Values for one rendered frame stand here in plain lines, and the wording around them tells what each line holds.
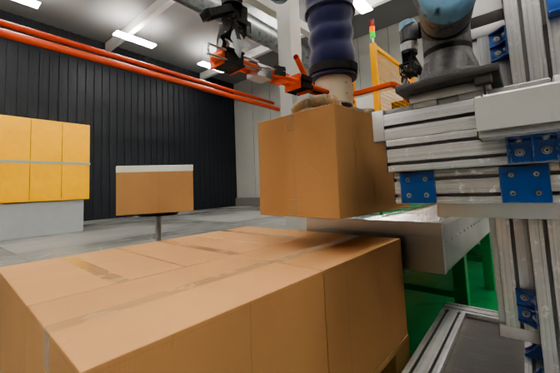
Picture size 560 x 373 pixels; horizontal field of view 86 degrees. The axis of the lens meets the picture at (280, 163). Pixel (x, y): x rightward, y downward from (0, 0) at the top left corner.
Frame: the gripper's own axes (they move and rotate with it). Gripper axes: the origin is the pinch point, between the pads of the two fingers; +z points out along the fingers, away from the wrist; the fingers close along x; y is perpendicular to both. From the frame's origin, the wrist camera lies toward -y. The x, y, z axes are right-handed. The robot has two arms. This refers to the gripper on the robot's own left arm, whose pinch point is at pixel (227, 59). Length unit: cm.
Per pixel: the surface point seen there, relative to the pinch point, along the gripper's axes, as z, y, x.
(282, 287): 66, -3, -24
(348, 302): 79, 27, -23
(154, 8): -473, 285, 730
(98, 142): -130, 239, 1070
